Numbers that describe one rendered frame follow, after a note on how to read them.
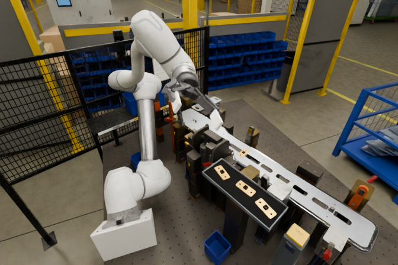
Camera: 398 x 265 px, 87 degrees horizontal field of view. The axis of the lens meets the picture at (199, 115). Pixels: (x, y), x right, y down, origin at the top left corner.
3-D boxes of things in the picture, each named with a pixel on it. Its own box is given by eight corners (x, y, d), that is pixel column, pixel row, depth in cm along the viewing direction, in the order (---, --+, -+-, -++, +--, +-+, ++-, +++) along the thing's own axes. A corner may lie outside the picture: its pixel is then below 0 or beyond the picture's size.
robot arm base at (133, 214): (98, 232, 97) (97, 219, 98) (109, 220, 118) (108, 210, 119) (138, 221, 100) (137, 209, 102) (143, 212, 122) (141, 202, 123)
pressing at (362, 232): (381, 223, 96) (383, 221, 96) (367, 259, 84) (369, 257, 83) (191, 107, 183) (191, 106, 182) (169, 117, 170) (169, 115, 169)
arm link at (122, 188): (101, 213, 112) (96, 172, 116) (132, 203, 125) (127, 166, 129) (113, 215, 101) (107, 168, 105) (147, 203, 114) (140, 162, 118)
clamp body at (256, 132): (256, 165, 166) (263, 129, 147) (246, 173, 159) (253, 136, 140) (249, 160, 170) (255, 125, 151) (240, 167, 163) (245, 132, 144)
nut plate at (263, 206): (276, 214, 82) (277, 212, 81) (270, 219, 80) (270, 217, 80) (261, 198, 88) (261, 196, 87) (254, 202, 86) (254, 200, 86)
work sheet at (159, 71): (175, 77, 201) (173, 44, 184) (155, 83, 188) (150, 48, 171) (174, 76, 202) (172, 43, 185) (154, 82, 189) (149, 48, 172)
